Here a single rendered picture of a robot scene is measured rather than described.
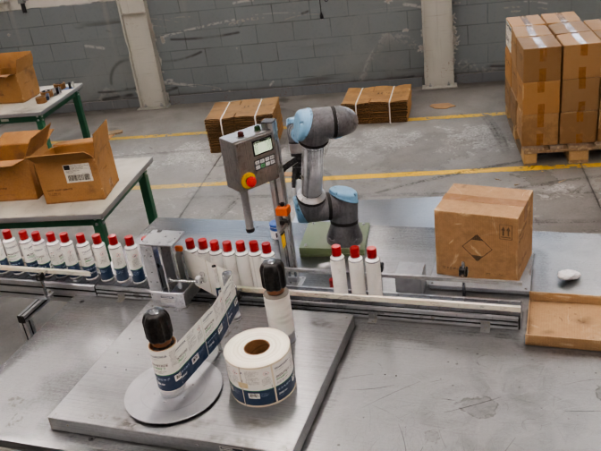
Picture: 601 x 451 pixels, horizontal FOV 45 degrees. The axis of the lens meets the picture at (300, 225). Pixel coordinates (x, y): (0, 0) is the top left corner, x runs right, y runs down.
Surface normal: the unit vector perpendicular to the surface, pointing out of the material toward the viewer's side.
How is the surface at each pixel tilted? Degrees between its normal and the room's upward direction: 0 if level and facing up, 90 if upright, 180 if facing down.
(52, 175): 91
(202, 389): 0
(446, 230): 90
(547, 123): 87
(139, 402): 0
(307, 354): 0
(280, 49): 90
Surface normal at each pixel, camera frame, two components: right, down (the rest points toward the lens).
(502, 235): -0.47, 0.45
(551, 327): -0.12, -0.89
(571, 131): -0.19, 0.46
